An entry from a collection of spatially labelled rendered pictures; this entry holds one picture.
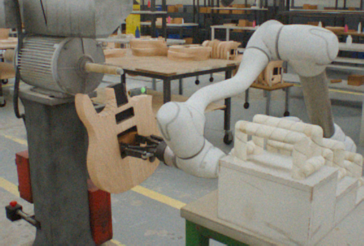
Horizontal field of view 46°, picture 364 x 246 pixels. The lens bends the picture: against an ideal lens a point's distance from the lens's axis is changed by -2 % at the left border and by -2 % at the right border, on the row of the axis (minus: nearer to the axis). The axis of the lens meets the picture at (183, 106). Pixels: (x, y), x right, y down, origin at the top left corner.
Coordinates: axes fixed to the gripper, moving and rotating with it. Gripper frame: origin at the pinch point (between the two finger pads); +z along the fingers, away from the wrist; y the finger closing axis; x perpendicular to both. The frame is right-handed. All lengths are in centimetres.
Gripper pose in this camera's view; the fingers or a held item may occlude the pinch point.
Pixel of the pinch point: (129, 142)
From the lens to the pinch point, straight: 161.0
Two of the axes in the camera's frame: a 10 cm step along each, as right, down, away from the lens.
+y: 6.3, -3.3, 7.0
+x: -1.2, -9.4, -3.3
